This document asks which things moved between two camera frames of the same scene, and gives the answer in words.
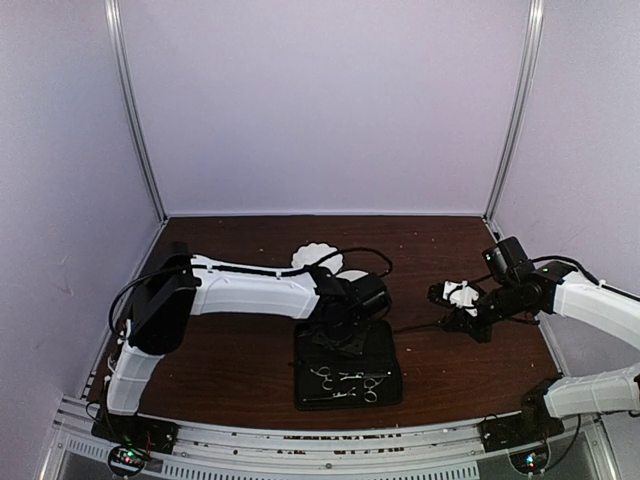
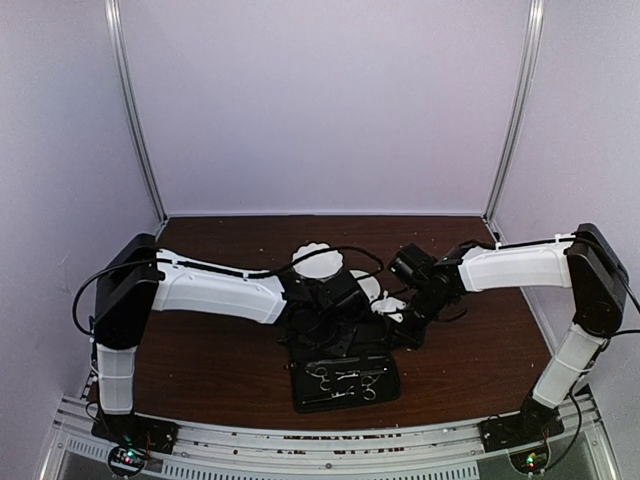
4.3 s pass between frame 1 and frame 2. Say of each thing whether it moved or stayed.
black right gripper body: moved
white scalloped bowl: stayed
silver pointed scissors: stayed
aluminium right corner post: stayed
